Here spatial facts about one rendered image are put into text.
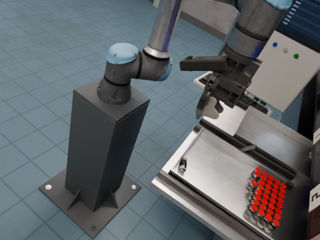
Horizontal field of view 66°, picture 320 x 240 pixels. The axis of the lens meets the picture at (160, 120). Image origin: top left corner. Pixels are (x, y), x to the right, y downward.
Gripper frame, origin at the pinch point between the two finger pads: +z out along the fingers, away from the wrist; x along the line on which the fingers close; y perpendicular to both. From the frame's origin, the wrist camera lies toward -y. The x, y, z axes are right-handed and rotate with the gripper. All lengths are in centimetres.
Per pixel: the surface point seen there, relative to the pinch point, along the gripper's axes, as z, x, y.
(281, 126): 19, 54, 29
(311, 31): -14, 87, 18
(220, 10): 67, 396, -101
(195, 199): 20.0, -8.1, 12.0
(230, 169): 21.3, 12.4, 17.5
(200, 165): 21.3, 6.2, 8.2
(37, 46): 109, 109, -196
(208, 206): 19.6, -8.0, 16.0
